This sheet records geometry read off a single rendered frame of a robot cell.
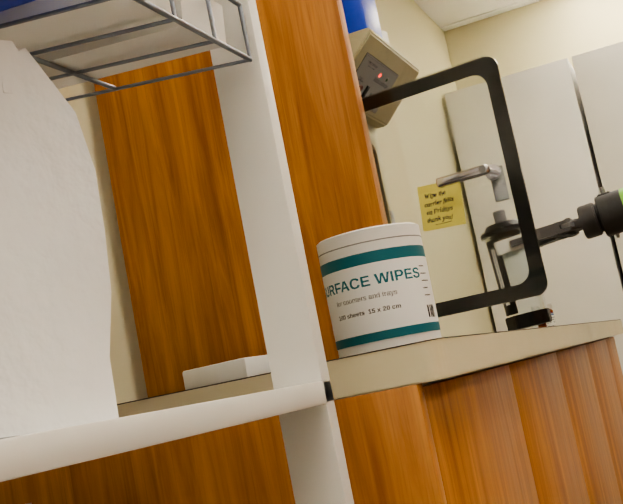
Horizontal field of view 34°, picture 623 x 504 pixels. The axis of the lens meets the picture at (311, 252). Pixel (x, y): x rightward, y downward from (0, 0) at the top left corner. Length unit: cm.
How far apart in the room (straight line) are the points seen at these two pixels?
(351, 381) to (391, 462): 9
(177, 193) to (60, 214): 117
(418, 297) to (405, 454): 26
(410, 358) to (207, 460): 25
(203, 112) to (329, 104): 24
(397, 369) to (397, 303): 20
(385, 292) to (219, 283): 62
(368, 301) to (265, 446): 23
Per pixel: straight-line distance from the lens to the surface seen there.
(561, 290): 480
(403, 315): 119
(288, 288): 85
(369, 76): 188
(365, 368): 101
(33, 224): 63
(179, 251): 180
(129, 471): 114
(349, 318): 120
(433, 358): 99
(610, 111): 486
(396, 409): 100
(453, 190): 168
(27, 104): 66
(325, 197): 169
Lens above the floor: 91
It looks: 8 degrees up
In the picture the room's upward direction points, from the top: 11 degrees counter-clockwise
